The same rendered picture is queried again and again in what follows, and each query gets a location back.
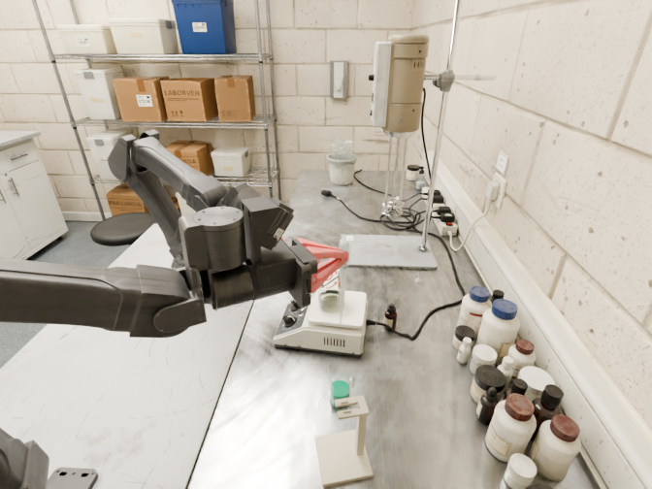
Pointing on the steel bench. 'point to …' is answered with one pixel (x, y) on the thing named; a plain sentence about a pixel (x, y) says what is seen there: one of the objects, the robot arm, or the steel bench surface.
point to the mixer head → (399, 83)
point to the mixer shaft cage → (394, 183)
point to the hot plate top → (355, 313)
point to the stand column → (440, 124)
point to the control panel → (292, 315)
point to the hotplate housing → (325, 338)
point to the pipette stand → (344, 447)
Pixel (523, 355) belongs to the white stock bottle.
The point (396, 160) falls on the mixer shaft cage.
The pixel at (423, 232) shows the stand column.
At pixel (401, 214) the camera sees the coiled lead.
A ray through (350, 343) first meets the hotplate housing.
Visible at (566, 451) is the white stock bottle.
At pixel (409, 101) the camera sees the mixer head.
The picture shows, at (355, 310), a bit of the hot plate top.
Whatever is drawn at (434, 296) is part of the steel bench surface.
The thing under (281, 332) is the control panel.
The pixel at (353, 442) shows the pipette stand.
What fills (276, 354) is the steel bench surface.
